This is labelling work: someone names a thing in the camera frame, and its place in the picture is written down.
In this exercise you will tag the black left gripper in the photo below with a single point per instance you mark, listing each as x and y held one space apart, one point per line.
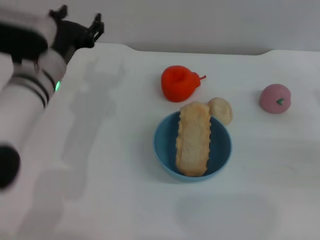
72 35

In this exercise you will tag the blue bowl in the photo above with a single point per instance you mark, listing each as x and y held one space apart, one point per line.
162 147

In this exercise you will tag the tan ridged shrimp toy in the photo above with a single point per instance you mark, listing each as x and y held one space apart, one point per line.
193 140

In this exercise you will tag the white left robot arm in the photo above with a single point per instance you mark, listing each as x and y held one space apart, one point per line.
27 95

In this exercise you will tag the red pear toy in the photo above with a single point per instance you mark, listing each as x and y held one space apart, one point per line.
177 85

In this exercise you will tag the beige round bun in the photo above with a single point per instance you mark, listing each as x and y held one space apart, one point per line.
222 110

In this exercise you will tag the pink peach toy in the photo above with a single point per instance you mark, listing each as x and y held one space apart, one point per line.
272 98

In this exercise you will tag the left wrist camera housing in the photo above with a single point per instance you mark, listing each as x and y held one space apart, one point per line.
22 37

